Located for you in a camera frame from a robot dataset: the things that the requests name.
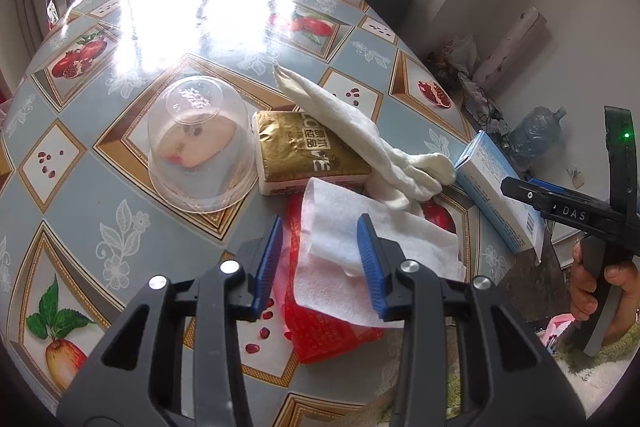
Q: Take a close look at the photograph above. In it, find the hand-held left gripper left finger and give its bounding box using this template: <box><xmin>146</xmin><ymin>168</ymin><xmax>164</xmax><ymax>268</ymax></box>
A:
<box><xmin>57</xmin><ymin>214</ymin><xmax>285</xmax><ymax>427</ymax></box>

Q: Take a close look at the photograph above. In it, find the gold tissue pack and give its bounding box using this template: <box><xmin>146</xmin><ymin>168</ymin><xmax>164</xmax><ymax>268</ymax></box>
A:
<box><xmin>251</xmin><ymin>109</ymin><xmax>372</xmax><ymax>196</ymax></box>

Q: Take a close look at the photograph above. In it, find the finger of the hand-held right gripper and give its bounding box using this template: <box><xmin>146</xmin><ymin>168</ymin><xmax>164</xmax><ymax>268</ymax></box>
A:
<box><xmin>501</xmin><ymin>177</ymin><xmax>550</xmax><ymax>215</ymax></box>
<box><xmin>527</xmin><ymin>178</ymin><xmax>591</xmax><ymax>202</ymax></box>

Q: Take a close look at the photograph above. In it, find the red plastic bag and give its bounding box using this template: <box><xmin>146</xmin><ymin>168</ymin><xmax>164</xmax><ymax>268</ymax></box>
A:
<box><xmin>281</xmin><ymin>196</ymin><xmax>386</xmax><ymax>365</ymax></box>

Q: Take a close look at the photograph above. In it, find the clear plastic cup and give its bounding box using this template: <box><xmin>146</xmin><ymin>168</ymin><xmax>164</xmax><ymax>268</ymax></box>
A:
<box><xmin>146</xmin><ymin>76</ymin><xmax>257</xmax><ymax>214</ymax></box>

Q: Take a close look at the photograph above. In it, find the pink cloth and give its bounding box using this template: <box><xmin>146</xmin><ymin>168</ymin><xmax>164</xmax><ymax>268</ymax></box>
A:
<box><xmin>532</xmin><ymin>314</ymin><xmax>576</xmax><ymax>350</ymax></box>

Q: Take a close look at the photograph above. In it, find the white plastic bag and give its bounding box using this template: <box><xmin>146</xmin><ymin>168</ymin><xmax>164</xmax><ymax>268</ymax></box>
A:
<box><xmin>440</xmin><ymin>34</ymin><xmax>481</xmax><ymax>75</ymax></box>

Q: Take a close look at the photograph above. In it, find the tangle of cables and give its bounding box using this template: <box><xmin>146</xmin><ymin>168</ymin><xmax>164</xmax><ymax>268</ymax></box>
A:
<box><xmin>470</xmin><ymin>97</ymin><xmax>511</xmax><ymax>138</ymax></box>

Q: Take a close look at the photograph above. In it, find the white paper towel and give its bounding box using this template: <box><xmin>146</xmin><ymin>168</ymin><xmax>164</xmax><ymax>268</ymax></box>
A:
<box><xmin>294</xmin><ymin>177</ymin><xmax>468</xmax><ymax>328</ymax></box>

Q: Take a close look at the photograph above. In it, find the pink floral long box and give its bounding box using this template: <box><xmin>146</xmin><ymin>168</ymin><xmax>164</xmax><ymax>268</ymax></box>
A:
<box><xmin>472</xmin><ymin>7</ymin><xmax>551</xmax><ymax>90</ymax></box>

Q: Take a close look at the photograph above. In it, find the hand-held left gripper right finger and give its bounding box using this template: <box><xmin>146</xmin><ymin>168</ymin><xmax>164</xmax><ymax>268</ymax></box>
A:
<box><xmin>356</xmin><ymin>213</ymin><xmax>586</xmax><ymax>427</ymax></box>

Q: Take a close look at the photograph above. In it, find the large water jug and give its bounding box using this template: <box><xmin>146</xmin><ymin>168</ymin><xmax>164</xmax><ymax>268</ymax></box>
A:
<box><xmin>507</xmin><ymin>106</ymin><xmax>568</xmax><ymax>170</ymax></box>

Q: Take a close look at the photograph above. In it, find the blue white carton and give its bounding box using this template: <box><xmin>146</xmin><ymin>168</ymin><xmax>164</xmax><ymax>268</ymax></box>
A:
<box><xmin>454</xmin><ymin>130</ymin><xmax>547</xmax><ymax>255</ymax></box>

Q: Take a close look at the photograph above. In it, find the white cloth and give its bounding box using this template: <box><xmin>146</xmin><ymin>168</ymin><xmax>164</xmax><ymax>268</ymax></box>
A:
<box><xmin>272</xmin><ymin>66</ymin><xmax>457</xmax><ymax>212</ymax></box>

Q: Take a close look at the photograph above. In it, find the person's right hand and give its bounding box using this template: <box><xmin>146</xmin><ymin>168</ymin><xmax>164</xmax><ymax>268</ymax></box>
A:
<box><xmin>570</xmin><ymin>239</ymin><xmax>640</xmax><ymax>343</ymax></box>

